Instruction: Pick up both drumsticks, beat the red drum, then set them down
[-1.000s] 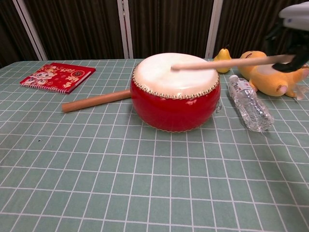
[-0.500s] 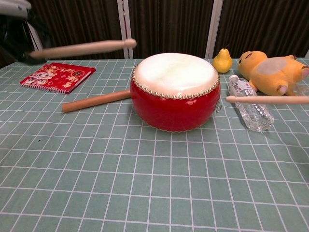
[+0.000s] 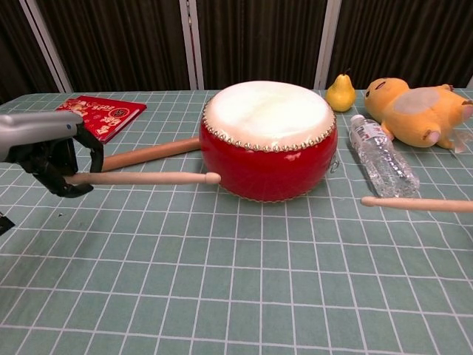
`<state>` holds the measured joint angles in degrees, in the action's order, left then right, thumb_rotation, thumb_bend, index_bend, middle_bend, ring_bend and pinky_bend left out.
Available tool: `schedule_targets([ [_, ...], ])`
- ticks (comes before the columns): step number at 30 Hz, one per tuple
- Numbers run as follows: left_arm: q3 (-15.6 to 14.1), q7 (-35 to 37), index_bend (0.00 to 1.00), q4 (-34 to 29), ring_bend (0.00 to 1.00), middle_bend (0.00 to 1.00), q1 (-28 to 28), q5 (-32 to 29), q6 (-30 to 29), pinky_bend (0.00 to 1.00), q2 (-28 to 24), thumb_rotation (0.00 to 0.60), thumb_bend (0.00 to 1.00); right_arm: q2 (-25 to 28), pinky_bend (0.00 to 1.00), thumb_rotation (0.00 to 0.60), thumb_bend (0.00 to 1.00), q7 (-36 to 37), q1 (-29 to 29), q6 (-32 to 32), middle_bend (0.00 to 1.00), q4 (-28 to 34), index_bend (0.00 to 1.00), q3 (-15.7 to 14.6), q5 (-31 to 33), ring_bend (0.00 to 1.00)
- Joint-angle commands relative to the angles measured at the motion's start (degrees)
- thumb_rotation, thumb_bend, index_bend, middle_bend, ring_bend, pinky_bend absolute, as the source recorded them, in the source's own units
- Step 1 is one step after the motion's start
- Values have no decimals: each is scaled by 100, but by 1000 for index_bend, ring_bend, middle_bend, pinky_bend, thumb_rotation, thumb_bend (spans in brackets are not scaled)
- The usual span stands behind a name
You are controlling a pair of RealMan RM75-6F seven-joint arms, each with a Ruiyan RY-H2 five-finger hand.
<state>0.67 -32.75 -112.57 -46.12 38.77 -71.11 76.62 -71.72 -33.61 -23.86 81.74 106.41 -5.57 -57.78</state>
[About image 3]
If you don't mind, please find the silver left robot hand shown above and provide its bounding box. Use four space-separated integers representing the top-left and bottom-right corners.
0 109 106 200

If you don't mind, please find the wooden drumstick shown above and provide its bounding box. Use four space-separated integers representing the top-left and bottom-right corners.
361 196 473 214
63 172 222 186

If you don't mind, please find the red drum with white skin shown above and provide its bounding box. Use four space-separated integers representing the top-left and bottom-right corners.
199 80 341 203

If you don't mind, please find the green grid cutting mat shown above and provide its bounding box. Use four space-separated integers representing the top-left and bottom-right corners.
0 88 473 355

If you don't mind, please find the red spiral notebook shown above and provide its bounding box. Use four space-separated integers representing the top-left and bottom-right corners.
55 95 148 146

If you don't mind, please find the thick wooden dowel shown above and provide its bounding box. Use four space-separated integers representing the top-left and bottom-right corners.
101 136 203 173

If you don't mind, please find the yellow pear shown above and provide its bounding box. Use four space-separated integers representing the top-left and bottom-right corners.
324 68 357 113

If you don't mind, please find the clear plastic water bottle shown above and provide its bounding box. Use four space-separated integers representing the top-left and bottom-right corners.
349 114 421 200

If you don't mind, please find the yellow plush toy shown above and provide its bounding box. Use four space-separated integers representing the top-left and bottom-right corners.
364 76 473 155

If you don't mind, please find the white partition frame post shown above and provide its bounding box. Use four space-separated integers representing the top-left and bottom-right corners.
21 0 74 93
179 0 205 90
313 0 342 90

